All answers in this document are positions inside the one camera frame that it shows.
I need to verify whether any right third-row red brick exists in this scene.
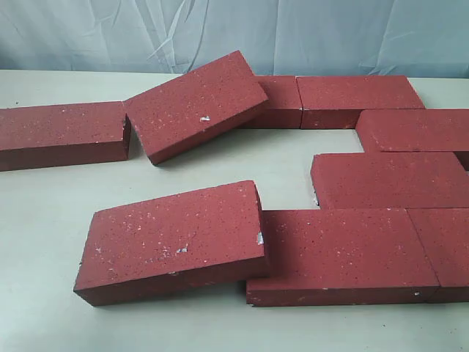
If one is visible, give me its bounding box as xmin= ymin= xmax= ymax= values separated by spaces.
xmin=311 ymin=152 xmax=468 ymax=209

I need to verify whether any front large red brick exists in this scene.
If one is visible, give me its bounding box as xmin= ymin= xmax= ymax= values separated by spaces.
xmin=246 ymin=208 xmax=440 ymax=307

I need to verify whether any right second-row red brick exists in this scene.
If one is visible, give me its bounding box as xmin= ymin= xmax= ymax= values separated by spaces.
xmin=355 ymin=109 xmax=468 ymax=169

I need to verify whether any white backdrop cloth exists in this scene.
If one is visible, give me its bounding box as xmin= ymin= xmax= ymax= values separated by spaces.
xmin=1 ymin=1 xmax=468 ymax=78

